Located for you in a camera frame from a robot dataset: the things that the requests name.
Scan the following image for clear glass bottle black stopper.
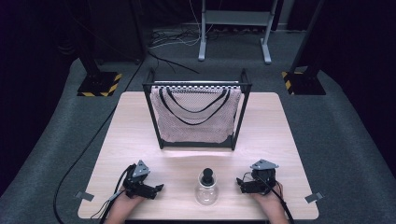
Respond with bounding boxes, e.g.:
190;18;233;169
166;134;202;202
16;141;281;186
194;167;220;206

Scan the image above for black stand striped base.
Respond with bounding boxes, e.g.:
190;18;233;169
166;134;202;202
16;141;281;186
64;0;123;98
281;0;327;96

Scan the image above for grey tape piece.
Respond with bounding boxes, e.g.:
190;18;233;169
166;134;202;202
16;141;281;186
304;191;325;204
74;190;95;203

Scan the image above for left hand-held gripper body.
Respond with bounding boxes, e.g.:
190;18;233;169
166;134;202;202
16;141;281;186
122;160;157;200

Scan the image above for white metal stand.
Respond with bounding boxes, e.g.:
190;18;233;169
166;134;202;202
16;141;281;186
197;0;279;65

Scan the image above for long black floor cable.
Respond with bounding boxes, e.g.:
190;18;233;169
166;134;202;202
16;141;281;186
52;55;147;224

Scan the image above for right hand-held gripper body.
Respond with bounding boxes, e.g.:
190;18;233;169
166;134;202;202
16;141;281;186
247;159;280;196

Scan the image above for black metal frame rack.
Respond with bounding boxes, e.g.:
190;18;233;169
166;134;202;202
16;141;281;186
142;67;253;152

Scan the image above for person's right hand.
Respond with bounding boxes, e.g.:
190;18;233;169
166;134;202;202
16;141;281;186
250;183;285;211

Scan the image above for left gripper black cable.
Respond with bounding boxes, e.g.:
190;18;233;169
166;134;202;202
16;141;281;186
90;163;138;224

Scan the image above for person's left hand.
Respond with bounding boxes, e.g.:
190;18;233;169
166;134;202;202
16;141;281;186
112;189;147;214

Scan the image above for pink mesh bag black handles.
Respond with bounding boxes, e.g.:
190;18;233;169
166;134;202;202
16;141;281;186
149;86;243;145

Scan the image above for tangle of floor cables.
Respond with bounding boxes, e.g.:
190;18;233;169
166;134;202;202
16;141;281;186
146;0;219;76

